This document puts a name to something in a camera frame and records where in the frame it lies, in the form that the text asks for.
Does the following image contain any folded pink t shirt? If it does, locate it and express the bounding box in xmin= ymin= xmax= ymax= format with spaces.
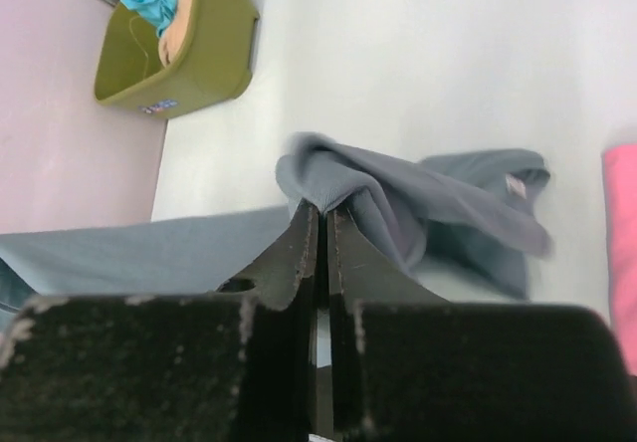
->
xmin=603 ymin=143 xmax=636 ymax=375

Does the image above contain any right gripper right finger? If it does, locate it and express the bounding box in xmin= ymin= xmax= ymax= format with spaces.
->
xmin=325 ymin=209 xmax=636 ymax=441

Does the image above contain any olive green plastic bin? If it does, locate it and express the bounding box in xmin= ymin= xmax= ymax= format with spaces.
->
xmin=94 ymin=0 xmax=259 ymax=119

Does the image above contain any turquoise t shirt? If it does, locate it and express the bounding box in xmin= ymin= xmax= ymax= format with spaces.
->
xmin=119 ymin=0 xmax=178 ymax=38

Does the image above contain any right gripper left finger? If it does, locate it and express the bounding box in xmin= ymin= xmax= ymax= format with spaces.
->
xmin=1 ymin=203 xmax=319 ymax=441

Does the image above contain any beige t shirt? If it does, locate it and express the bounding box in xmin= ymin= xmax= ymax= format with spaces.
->
xmin=158 ymin=0 xmax=193 ymax=67

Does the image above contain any grey blue t shirt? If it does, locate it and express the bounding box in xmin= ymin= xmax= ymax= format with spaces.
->
xmin=1 ymin=133 xmax=551 ymax=326

